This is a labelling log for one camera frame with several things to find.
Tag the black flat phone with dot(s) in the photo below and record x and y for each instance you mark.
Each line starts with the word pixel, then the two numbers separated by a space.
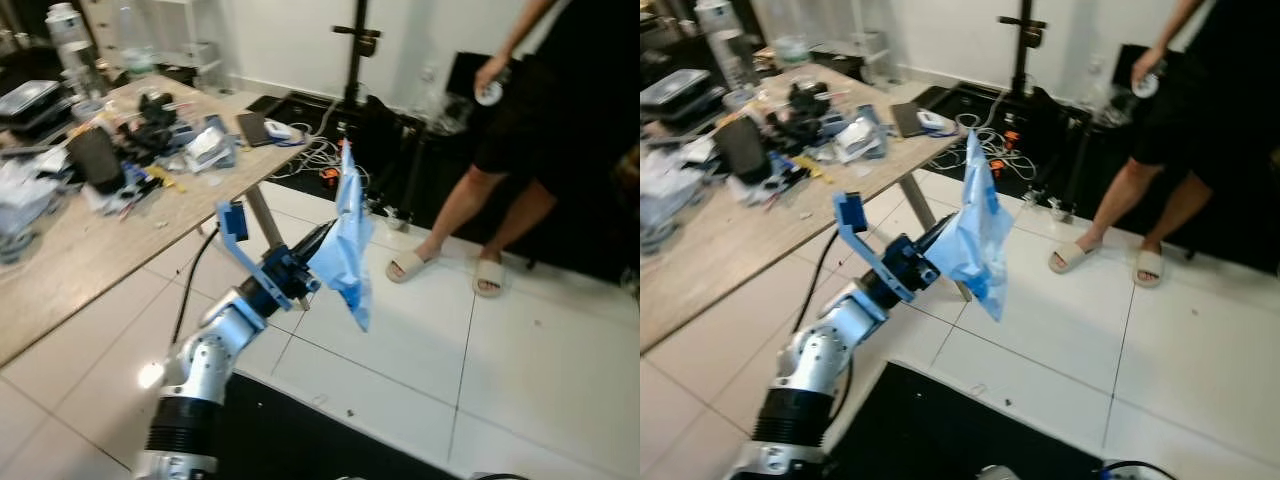
pixel 252 129
pixel 906 119

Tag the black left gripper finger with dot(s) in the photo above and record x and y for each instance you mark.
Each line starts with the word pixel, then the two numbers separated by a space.
pixel 937 234
pixel 318 242

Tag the white shelf rack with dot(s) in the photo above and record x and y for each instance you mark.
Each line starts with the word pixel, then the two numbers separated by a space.
pixel 830 35
pixel 170 40

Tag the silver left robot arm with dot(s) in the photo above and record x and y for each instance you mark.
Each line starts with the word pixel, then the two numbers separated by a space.
pixel 815 360
pixel 205 355

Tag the blue plastic bag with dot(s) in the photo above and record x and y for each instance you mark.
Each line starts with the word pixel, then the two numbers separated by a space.
pixel 978 240
pixel 352 250

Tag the beige slipper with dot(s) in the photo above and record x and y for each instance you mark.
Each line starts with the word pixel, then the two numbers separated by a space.
pixel 1148 268
pixel 489 277
pixel 1068 258
pixel 405 267

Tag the black mechanical parts pile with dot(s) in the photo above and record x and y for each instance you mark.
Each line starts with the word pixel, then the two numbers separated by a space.
pixel 155 125
pixel 805 112

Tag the orange power plug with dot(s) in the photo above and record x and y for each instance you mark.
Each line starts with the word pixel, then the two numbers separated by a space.
pixel 329 175
pixel 995 167

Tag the white round cup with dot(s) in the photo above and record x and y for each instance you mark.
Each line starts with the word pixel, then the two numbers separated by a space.
pixel 490 93
pixel 1148 85

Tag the clear plastic water bottle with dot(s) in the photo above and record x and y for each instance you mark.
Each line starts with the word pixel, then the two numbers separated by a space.
pixel 722 42
pixel 72 50

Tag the black equipment case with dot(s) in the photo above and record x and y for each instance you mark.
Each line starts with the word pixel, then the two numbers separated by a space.
pixel 400 140
pixel 1070 130

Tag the person's right hand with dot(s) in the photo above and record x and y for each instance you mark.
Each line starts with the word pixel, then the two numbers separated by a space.
pixel 1147 62
pixel 488 72

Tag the white and blue package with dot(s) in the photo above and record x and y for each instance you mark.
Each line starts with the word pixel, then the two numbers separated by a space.
pixel 210 145
pixel 862 135

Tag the black floor mat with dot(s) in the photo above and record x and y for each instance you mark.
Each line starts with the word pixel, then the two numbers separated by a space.
pixel 930 430
pixel 290 435

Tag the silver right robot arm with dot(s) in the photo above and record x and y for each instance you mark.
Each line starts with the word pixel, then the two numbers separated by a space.
pixel 998 473

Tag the clear crumpled plastic bag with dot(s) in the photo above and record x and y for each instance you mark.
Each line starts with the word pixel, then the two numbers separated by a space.
pixel 665 190
pixel 25 200

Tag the light wooden table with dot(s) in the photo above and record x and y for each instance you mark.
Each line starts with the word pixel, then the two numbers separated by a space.
pixel 90 250
pixel 730 240

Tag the black pouch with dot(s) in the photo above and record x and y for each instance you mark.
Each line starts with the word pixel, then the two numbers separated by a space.
pixel 95 158
pixel 742 150

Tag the white and blue device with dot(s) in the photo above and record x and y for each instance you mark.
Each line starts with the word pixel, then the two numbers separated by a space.
pixel 937 121
pixel 280 129

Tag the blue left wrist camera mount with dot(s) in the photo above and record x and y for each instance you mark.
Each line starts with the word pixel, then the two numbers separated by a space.
pixel 858 232
pixel 238 237

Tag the person in black clothes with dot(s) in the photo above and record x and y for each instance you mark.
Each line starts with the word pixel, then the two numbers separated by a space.
pixel 1230 90
pixel 570 100

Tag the black tripod stand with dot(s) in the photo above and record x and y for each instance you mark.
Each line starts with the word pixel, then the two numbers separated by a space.
pixel 1021 45
pixel 356 50

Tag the black food container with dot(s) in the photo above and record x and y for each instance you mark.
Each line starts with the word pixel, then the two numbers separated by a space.
pixel 28 102
pixel 672 92

